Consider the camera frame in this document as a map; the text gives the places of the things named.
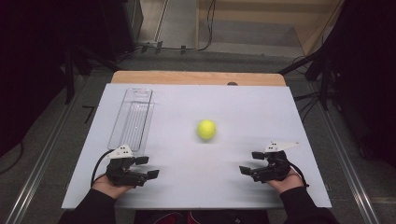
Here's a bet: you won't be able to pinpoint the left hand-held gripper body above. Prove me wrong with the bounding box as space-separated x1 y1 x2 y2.
106 144 149 188

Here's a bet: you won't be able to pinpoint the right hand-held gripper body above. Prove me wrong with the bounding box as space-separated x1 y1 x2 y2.
251 141 301 183

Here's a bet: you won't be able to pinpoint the clear plastic container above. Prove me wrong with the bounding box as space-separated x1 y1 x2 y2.
106 87 156 157

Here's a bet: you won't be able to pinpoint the yellow tennis ball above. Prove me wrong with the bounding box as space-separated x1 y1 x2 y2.
196 119 218 140

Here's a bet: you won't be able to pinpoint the person's left hand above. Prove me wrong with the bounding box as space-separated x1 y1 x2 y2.
92 173 134 200

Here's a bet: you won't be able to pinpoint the person's right hand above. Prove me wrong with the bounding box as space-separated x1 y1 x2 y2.
267 167 304 195

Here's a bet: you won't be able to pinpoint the white table cover board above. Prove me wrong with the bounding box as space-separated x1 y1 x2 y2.
61 82 332 210

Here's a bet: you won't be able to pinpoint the person's dark lap clothing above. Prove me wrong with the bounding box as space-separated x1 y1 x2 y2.
134 209 271 224

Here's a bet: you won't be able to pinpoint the black tape floor mark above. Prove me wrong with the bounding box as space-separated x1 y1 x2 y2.
81 105 96 125

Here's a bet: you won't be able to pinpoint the wooden table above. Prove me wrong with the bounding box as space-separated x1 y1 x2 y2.
110 70 287 88

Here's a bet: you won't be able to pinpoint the black tripod stand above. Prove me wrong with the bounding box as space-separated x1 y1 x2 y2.
62 45 120 105
277 50 335 124

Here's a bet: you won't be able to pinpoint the black curtain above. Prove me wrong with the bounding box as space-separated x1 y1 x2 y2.
0 0 145 158
320 0 396 169

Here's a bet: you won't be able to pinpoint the wooden platform steps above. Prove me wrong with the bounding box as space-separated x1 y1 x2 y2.
195 0 345 58

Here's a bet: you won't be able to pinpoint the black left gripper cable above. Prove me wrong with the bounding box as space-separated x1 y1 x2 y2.
90 149 116 189

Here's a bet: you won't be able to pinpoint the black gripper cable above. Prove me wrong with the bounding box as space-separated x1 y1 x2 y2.
287 161 310 189
90 149 116 189

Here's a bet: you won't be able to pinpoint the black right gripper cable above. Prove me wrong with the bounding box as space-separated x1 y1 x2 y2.
287 161 310 189

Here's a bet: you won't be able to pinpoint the metal floor rail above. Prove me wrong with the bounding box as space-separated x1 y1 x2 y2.
306 82 382 224
5 76 88 224

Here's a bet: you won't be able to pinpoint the thin black floor cable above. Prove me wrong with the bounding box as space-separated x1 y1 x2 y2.
0 141 24 175

